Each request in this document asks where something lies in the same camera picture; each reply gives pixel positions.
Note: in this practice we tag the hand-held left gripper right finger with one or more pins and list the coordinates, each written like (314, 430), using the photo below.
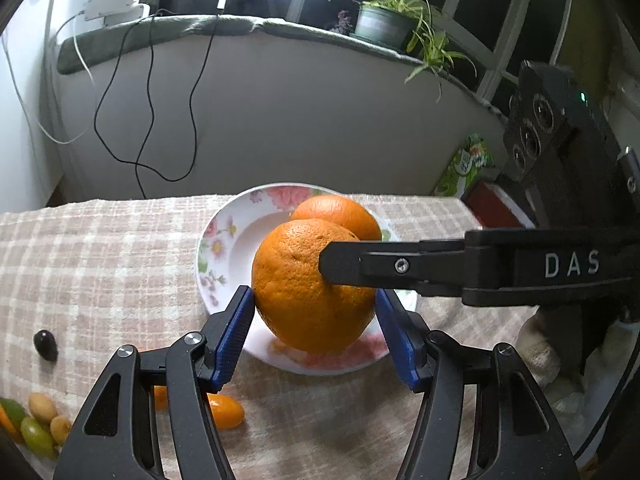
(397, 340)

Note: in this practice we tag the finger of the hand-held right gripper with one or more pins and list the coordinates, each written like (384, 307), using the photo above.
(380, 265)

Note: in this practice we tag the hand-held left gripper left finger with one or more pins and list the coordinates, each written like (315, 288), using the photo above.
(232, 340)

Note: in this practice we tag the orange kumquat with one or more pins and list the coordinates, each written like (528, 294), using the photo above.
(160, 397)
(227, 411)

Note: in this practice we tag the large orange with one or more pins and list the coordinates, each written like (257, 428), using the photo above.
(300, 290)

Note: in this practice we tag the floral white plate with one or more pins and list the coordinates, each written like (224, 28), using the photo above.
(230, 240)

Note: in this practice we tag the dark purple grape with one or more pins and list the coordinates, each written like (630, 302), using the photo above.
(45, 345)

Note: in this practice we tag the small brown fruit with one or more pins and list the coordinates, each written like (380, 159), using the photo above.
(42, 406)
(61, 430)

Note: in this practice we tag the person's right hand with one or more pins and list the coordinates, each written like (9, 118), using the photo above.
(545, 355)

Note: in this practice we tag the red box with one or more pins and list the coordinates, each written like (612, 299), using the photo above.
(492, 207)

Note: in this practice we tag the green printed package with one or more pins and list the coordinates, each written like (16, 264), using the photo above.
(465, 165)

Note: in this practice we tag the checked beige tablecloth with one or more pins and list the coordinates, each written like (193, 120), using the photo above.
(125, 270)

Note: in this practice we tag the potted spider plant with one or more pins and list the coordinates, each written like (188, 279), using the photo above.
(382, 25)

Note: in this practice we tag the small purple plant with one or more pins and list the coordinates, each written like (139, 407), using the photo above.
(342, 22)

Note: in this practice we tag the white power strip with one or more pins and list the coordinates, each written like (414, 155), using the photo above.
(132, 16)

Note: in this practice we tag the white power adapter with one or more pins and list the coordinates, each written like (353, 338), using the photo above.
(110, 4)

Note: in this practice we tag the white window frame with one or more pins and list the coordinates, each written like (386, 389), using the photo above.
(505, 35)

